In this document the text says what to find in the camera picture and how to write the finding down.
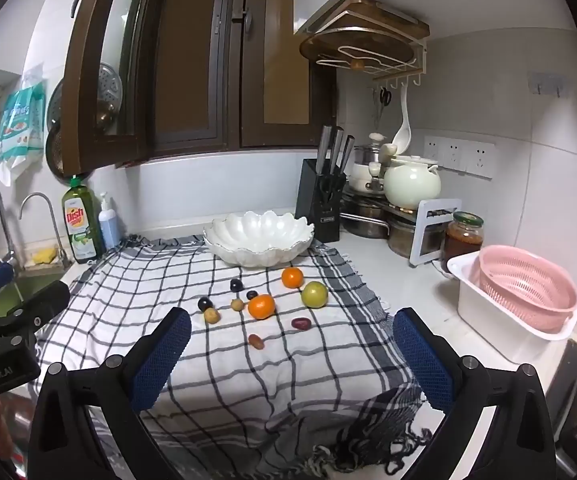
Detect hanging steel strainer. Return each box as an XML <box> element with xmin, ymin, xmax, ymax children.
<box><xmin>45</xmin><ymin>127</ymin><xmax>67</xmax><ymax>181</ymax></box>
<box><xmin>46</xmin><ymin>79</ymin><xmax>64</xmax><ymax>129</ymax></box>

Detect pink plastic colander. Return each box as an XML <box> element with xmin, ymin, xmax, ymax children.
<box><xmin>477</xmin><ymin>244</ymin><xmax>577</xmax><ymax>333</ymax></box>

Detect green round fruit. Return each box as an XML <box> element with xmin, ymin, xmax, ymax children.
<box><xmin>301</xmin><ymin>281</ymin><xmax>330</xmax><ymax>308</ymax></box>

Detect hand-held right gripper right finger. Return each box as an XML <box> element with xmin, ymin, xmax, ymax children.
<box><xmin>393</xmin><ymin>306</ymin><xmax>558</xmax><ymax>480</ymax></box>

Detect black white checked cloth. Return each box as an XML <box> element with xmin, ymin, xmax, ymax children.
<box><xmin>31</xmin><ymin>234</ymin><xmax>434</xmax><ymax>480</ymax></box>

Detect steel handled knife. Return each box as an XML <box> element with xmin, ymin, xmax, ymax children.
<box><xmin>339</xmin><ymin>135</ymin><xmax>356</xmax><ymax>176</ymax></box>
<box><xmin>329</xmin><ymin>127</ymin><xmax>346</xmax><ymax>175</ymax></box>
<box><xmin>319</xmin><ymin>125</ymin><xmax>335</xmax><ymax>174</ymax></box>

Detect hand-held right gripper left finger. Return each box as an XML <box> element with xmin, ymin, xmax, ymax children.
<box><xmin>27</xmin><ymin>306</ymin><xmax>192</xmax><ymax>480</ymax></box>

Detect adhesive wall hook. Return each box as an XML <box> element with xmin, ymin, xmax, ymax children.
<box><xmin>529</xmin><ymin>72</ymin><xmax>569</xmax><ymax>99</ymax></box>

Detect small steel faucet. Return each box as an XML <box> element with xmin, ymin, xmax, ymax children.
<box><xmin>19</xmin><ymin>192</ymin><xmax>73</xmax><ymax>272</ymax></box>

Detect white ladle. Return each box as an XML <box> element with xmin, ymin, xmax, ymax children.
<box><xmin>391</xmin><ymin>82</ymin><xmax>413</xmax><ymax>155</ymax></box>

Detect black kitchen shears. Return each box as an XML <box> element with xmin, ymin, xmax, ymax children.
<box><xmin>319</xmin><ymin>174</ymin><xmax>346</xmax><ymax>211</ymax></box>

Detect pack of plastic bags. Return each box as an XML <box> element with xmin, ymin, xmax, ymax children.
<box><xmin>0</xmin><ymin>72</ymin><xmax>48</xmax><ymax>184</ymax></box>

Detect glass jar of brown sauce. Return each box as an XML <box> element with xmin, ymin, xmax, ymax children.
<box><xmin>442</xmin><ymin>211</ymin><xmax>485</xmax><ymax>274</ymax></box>

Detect brown window frame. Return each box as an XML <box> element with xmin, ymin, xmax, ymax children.
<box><xmin>136</xmin><ymin>0</ymin><xmax>340</xmax><ymax>162</ymax></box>

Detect blue pump soap bottle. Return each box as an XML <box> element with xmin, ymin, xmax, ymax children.
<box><xmin>97</xmin><ymin>191</ymin><xmax>122</xmax><ymax>251</ymax></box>

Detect white wall cabinet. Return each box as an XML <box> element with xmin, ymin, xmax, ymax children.
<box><xmin>0</xmin><ymin>0</ymin><xmax>102</xmax><ymax>83</ymax></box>

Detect white scalloped bowl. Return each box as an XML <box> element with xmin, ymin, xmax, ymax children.
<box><xmin>203</xmin><ymin>211</ymin><xmax>316</xmax><ymax>268</ymax></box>

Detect steel sink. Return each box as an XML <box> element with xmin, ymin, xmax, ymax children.
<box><xmin>0</xmin><ymin>260</ymin><xmax>76</xmax><ymax>323</ymax></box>

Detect cream ceramic pot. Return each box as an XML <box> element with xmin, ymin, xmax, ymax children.
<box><xmin>383</xmin><ymin>155</ymin><xmax>442</xmax><ymax>210</ymax></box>

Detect round wooden cutting board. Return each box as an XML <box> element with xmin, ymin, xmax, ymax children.
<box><xmin>299</xmin><ymin>27</ymin><xmax>415</xmax><ymax>69</ymax></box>

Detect white pot rack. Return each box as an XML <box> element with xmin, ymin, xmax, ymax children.
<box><xmin>409</xmin><ymin>198</ymin><xmax>463</xmax><ymax>267</ymax></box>

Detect perforated steel steamer plate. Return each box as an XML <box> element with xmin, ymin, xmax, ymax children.
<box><xmin>97</xmin><ymin>61</ymin><xmax>122</xmax><ymax>134</ymax></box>

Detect green dish soap bottle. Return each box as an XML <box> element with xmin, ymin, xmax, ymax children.
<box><xmin>62</xmin><ymin>176</ymin><xmax>104</xmax><ymax>265</ymax></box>

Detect white plastic basin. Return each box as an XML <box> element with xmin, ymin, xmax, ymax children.
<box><xmin>447</xmin><ymin>252</ymin><xmax>577</xmax><ymax>365</ymax></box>

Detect rectangular wooden cutting board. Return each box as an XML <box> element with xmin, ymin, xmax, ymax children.
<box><xmin>319</xmin><ymin>7</ymin><xmax>410</xmax><ymax>36</ymax></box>

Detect wooden cutting boards on rack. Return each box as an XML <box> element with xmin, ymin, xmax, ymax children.
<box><xmin>295</xmin><ymin>0</ymin><xmax>430</xmax><ymax>92</ymax></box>

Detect black knife block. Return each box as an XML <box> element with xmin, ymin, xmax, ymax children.
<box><xmin>296</xmin><ymin>158</ymin><xmax>347</xmax><ymax>244</ymax></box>

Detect brown open window sash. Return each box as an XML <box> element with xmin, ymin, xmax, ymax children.
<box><xmin>62</xmin><ymin>0</ymin><xmax>169</xmax><ymax>175</ymax></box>

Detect white enamel pot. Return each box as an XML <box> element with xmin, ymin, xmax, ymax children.
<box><xmin>349</xmin><ymin>132</ymin><xmax>390</xmax><ymax>196</ymax></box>

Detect white wall outlet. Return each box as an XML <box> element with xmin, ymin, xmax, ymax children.
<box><xmin>442</xmin><ymin>138</ymin><xmax>467</xmax><ymax>171</ymax></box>
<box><xmin>465</xmin><ymin>141</ymin><xmax>497</xmax><ymax>179</ymax></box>
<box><xmin>423</xmin><ymin>135</ymin><xmax>444</xmax><ymax>166</ymax></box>

